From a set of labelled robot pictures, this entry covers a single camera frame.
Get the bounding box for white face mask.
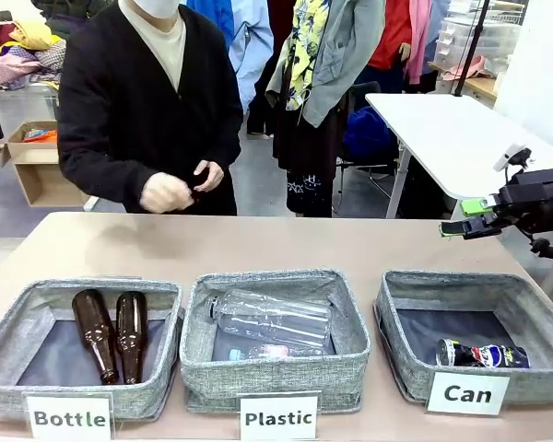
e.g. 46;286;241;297
131;0;181;19

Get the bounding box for white Can sign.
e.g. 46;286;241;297
426;371;512;417

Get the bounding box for yellow cloth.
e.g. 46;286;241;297
8;18;64;50

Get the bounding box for small plastic bottle blue cap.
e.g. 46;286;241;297
229;343;328;362

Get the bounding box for cardboard box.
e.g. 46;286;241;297
2;120;91;208

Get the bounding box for white Plastic sign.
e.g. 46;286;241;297
238;391;320;442

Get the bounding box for black printed skirt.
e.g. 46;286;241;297
272;99;347;217

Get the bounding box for wooden desk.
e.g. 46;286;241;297
428;62;499;100

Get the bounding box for yellow floral shirt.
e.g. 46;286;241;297
283;0;331;111

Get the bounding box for person's right forearm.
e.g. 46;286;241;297
62;151;151;208

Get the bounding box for pink checkered cloth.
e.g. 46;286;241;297
0;45;45;87

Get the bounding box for dark green garment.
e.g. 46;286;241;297
43;0;116;41

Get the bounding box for blue coat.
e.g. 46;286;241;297
342;105;400;165

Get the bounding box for clear plastic storage drawers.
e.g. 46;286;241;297
435;16;522;70

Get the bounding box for white Bottle sign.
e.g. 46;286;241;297
25;393;114;441

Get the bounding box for grey fabric basket bottle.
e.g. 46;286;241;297
0;275;185;424

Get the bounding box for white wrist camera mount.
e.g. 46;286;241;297
493;143;535;172

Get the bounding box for crushed black soda can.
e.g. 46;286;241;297
435;338;531;369

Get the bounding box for black office chair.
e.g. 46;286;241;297
338;81;400;213

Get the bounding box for light blue jacket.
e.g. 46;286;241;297
186;0;276;114

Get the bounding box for black stand pole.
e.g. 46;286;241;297
454;0;492;98

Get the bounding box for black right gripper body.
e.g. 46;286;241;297
497;169;553;234

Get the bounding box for red garment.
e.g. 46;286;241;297
367;0;414;70

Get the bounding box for white side table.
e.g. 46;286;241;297
364;91;553;220

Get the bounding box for grey hooded jacket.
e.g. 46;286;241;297
265;0;386;128

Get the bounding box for person's left forearm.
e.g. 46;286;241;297
211;137;244;169

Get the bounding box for grey fabric basket can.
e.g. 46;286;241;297
372;270;553;406

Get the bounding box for large clear plastic bottle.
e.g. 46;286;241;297
204;288;333;349

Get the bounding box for person in black cardigan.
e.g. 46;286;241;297
57;0;245;216

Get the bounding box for person's left hand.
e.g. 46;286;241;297
192;159;226;193

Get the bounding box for pink garment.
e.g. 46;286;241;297
405;0;437;87

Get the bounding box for orange items in box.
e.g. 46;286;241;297
22;128;58;144

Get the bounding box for brown glass bottle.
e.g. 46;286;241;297
71;288;120;386
114;290;148;386

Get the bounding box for houndstooth cloth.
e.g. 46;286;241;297
34;40;68;70

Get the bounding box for person's right hand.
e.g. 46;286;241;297
139;170;191;215

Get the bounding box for grey fabric basket plastic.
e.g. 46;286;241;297
179;269;372;414

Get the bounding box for beige undershirt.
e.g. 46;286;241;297
118;0;188;93

